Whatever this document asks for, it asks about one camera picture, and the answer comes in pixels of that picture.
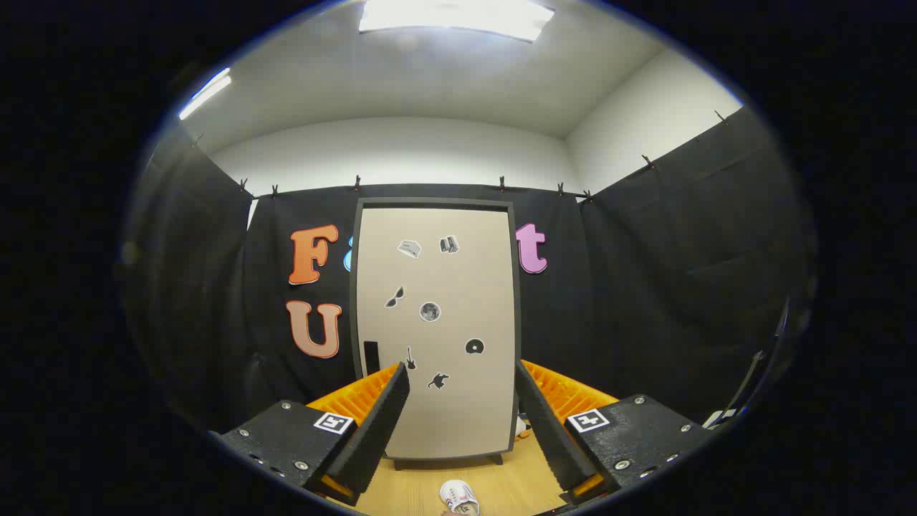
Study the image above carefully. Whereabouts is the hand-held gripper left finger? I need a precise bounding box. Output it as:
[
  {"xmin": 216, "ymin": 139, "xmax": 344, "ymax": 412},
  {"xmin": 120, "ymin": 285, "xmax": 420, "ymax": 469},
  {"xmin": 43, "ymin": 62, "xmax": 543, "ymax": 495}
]
[{"xmin": 208, "ymin": 362, "xmax": 411, "ymax": 507}]

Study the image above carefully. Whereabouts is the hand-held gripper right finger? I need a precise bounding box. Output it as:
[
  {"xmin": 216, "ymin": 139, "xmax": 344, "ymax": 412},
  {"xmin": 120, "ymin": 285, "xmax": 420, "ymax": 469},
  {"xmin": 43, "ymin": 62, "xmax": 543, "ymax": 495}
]
[{"xmin": 514, "ymin": 358, "xmax": 717, "ymax": 506}]

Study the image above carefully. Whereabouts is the white canvas shoe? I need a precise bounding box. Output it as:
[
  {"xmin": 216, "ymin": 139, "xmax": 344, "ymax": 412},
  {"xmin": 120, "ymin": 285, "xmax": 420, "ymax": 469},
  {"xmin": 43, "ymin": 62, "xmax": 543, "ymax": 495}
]
[{"xmin": 439, "ymin": 479, "xmax": 479, "ymax": 515}]

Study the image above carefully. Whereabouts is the dark grey shoe cabinet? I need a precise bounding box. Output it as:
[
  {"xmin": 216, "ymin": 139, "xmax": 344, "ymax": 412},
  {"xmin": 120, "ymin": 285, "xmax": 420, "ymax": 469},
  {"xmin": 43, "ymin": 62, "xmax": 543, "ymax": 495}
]
[{"xmin": 349, "ymin": 197, "xmax": 522, "ymax": 471}]

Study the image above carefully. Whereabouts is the black backdrop cloth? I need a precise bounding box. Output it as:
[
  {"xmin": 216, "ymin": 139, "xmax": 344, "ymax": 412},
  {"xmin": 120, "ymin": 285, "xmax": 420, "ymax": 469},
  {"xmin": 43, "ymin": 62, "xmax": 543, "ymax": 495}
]
[{"xmin": 118, "ymin": 107, "xmax": 817, "ymax": 445}]

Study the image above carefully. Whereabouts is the ceiling strip light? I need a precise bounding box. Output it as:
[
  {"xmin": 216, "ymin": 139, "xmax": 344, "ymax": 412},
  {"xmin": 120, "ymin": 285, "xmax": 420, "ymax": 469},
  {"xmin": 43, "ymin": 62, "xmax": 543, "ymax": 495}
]
[{"xmin": 178, "ymin": 68, "xmax": 234, "ymax": 121}]

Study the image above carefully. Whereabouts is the ceiling light panel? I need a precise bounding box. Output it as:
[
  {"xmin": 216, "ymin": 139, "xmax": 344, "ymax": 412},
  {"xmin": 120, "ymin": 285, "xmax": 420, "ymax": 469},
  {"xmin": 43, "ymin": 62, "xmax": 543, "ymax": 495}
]
[{"xmin": 358, "ymin": 0, "xmax": 556, "ymax": 42}]

